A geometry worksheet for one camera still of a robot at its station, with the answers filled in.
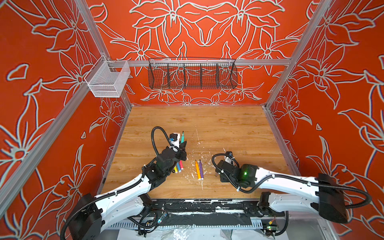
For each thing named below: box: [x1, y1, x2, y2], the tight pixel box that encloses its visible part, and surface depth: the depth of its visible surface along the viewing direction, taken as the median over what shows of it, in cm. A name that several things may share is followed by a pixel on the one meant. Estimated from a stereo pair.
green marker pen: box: [180, 130, 185, 143], surface depth 74 cm
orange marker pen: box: [195, 159, 201, 181], surface depth 87 cm
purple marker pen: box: [199, 159, 204, 180], surface depth 87 cm
